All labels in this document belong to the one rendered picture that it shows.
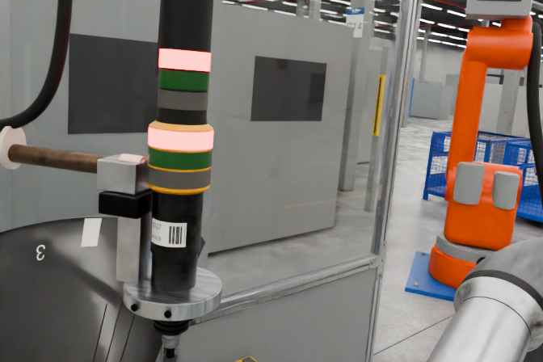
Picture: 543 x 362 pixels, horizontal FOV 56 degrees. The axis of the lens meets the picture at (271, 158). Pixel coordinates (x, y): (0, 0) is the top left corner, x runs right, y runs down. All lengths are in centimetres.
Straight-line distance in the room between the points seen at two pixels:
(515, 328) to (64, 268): 45
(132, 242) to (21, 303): 21
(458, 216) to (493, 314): 369
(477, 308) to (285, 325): 109
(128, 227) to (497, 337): 36
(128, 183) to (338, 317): 149
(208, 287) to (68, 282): 20
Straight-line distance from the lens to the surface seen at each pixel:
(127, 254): 37
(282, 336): 162
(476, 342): 54
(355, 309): 186
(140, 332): 50
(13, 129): 42
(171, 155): 33
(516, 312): 59
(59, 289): 54
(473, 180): 413
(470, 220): 425
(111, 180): 37
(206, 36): 34
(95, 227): 56
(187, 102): 33
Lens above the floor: 161
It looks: 10 degrees down
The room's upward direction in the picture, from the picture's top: 5 degrees clockwise
